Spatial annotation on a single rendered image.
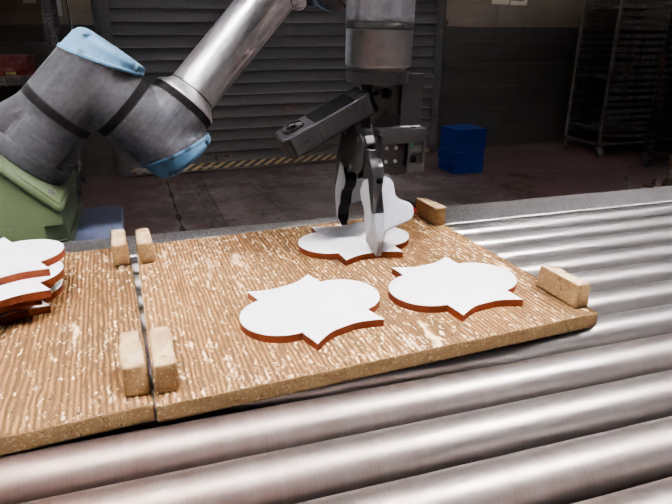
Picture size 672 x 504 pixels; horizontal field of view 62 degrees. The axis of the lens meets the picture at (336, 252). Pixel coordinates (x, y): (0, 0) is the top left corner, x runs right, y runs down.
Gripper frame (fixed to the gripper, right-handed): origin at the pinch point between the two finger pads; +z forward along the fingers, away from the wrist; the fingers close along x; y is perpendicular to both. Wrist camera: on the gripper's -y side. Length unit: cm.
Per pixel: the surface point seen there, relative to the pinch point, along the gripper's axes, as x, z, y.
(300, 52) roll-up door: 454, 3, 137
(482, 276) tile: -15.8, -0.2, 8.2
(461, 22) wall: 455, -26, 305
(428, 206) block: 4.8, -1.2, 13.3
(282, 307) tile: -15.1, 0.1, -13.7
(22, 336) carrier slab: -10.8, 1.4, -36.4
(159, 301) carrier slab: -7.9, 1.3, -24.5
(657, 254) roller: -12.4, 2.5, 38.4
